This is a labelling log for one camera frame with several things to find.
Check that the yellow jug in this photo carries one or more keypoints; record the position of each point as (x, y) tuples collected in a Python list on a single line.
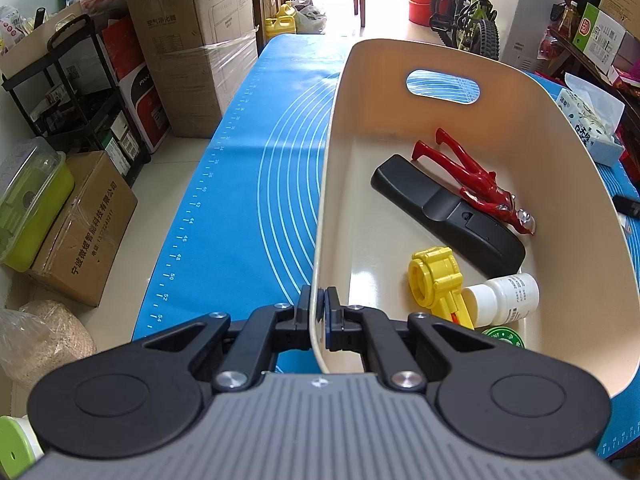
[(283, 23)]

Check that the black remote control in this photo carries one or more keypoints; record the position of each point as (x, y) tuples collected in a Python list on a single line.
[(482, 240)]

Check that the brown cardboard box floor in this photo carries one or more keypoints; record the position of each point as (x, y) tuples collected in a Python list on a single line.
[(79, 251)]

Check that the green lidded container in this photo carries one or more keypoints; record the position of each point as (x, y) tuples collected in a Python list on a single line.
[(35, 184)]

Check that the green round lid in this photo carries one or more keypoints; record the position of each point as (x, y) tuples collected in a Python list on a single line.
[(505, 334)]

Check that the red action figure toy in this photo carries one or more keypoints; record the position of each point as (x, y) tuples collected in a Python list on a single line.
[(478, 186)]

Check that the blue silicone baking mat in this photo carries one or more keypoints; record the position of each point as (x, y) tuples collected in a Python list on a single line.
[(243, 235)]

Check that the green black bicycle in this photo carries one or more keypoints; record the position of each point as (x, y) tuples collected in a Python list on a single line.
[(467, 25)]

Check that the lower cardboard box left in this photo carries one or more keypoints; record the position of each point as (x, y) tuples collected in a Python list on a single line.
[(198, 53)]

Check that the beige plastic storage bin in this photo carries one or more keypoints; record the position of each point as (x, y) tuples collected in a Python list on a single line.
[(394, 93)]

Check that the floral tissue box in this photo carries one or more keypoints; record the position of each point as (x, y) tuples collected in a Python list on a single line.
[(594, 115)]

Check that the white freezer cabinet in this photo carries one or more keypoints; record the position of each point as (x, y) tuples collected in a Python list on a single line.
[(521, 25)]

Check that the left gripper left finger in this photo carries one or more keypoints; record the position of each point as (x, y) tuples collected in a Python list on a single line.
[(138, 397)]

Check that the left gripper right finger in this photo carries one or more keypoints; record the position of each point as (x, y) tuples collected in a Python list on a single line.
[(500, 397)]

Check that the red bucket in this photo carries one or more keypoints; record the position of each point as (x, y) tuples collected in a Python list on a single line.
[(420, 12)]

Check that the yellow plastic toy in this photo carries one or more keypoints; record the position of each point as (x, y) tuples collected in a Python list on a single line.
[(436, 283)]

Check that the white pill bottle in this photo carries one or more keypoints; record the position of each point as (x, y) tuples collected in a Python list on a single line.
[(501, 301)]

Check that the green white carton box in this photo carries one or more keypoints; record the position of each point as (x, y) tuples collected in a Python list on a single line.
[(598, 37)]

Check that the black metal shelf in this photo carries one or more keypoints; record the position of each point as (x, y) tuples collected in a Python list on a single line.
[(70, 97)]

